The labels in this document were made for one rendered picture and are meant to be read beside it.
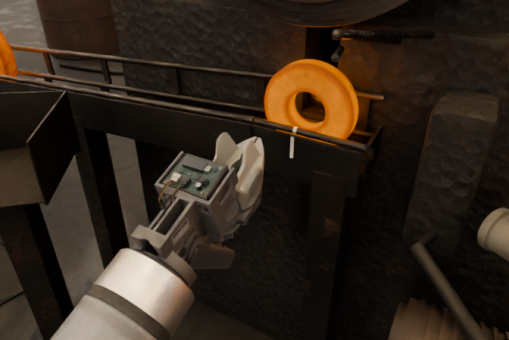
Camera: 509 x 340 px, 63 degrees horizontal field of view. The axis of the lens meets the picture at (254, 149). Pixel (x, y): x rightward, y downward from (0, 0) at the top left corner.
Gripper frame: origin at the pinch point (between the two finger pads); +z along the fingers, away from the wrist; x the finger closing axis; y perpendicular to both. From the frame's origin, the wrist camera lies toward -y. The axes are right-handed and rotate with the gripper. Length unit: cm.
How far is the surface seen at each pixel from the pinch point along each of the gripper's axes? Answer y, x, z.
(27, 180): -11.4, 41.9, -12.0
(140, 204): -87, 80, 25
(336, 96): -2.7, -5.3, 16.3
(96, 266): -77, 70, -5
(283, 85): -2.6, 3.7, 16.3
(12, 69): -14, 81, 14
